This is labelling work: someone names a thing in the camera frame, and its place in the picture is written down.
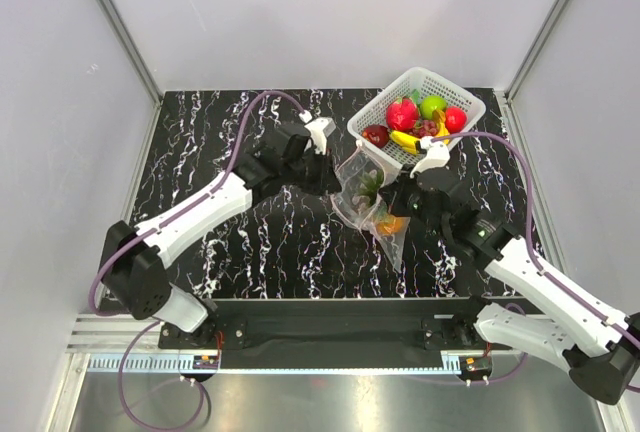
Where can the purple grape bunch toy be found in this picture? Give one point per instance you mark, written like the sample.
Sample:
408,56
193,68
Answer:
423,128

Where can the connector board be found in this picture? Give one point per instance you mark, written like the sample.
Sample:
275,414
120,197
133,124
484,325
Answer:
477,363
210,361

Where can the clear pink-dotted zip bag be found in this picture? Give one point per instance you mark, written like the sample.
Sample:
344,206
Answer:
348,174

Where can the aluminium frame post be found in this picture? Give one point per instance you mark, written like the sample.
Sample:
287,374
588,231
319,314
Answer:
130,48
548,26

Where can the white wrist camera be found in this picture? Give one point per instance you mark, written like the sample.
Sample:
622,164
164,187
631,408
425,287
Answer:
320,129
435,155

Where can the white slotted cable duct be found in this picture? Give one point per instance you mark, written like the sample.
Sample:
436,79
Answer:
438,364

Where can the red dragon fruit toy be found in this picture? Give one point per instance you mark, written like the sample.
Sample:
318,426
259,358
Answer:
402,115

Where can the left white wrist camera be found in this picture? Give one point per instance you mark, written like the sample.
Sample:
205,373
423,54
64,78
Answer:
320,129

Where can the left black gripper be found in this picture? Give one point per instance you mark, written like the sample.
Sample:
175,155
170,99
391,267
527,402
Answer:
327,182

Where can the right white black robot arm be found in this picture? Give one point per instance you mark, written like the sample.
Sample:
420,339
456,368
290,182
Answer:
596,344

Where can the left aluminium frame post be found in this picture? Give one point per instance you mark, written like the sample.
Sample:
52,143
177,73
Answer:
130,48

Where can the right aluminium frame post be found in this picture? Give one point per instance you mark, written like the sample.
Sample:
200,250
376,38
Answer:
548,26

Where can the dark red plum toy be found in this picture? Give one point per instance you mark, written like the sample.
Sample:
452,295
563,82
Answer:
378,135

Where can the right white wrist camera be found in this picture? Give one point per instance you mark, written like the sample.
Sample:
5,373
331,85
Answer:
435,155

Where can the red apple toy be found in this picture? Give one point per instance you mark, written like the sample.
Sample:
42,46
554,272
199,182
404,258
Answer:
455,119

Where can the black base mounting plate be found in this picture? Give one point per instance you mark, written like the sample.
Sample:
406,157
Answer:
429,323

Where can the orange toy pineapple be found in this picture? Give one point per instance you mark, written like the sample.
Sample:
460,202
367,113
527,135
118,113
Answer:
372,209

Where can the green apple toy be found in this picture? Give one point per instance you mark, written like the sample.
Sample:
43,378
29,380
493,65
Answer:
430,104

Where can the right connector board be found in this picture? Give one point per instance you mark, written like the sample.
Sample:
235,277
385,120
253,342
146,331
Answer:
477,363

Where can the left connector board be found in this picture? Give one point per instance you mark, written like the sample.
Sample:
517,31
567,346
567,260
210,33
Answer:
210,361

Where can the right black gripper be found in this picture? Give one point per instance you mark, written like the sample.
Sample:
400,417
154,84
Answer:
393,193

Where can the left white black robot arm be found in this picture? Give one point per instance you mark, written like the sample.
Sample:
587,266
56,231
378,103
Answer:
135,259

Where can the yellow banana bunch toy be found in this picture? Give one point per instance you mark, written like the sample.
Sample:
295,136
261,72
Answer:
408,142

